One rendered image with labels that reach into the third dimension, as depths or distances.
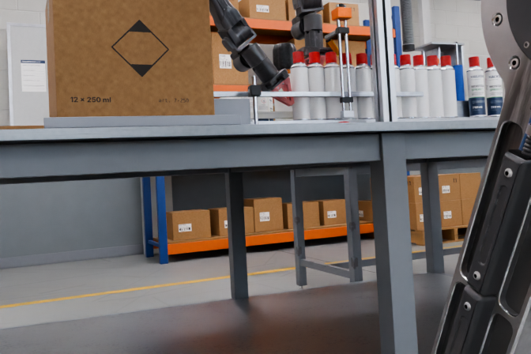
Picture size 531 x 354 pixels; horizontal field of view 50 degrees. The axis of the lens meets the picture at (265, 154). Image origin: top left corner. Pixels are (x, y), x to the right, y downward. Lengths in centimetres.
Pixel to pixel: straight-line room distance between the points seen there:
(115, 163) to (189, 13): 33
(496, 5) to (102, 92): 72
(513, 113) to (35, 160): 79
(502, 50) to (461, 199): 524
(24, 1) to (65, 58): 496
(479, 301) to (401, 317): 69
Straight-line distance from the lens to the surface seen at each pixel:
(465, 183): 587
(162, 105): 112
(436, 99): 188
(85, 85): 110
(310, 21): 178
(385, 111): 160
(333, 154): 122
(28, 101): 571
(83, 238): 583
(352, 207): 299
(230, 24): 159
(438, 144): 136
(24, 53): 579
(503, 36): 62
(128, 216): 589
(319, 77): 168
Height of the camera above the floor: 73
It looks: 2 degrees up
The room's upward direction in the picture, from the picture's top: 3 degrees counter-clockwise
